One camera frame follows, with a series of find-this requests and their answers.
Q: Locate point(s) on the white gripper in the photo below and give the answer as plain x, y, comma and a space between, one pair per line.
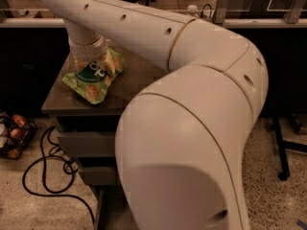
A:
88, 51

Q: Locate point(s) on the green rice chip bag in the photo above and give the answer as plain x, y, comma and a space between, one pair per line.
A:
93, 82

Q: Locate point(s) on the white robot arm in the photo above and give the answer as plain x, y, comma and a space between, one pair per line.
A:
179, 143

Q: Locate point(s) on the grey drawer cabinet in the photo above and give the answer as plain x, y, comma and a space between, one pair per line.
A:
72, 113

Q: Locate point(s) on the top grey drawer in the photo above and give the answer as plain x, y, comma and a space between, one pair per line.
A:
88, 144

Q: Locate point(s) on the grey drawer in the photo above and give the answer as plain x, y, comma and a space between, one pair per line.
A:
99, 176
113, 211
88, 144

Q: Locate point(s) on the middle grey drawer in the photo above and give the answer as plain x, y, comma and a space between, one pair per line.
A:
99, 176

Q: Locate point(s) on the bottom grey drawer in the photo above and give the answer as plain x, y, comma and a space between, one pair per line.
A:
113, 211

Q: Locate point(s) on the clear plastic water bottle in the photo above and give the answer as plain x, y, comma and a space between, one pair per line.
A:
192, 9

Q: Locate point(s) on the black stand leg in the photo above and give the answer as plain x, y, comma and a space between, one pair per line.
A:
282, 146

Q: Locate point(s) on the black wire basket with items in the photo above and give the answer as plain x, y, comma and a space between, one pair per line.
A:
16, 133

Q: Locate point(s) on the grey metal post right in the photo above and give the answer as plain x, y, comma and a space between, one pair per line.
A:
220, 11

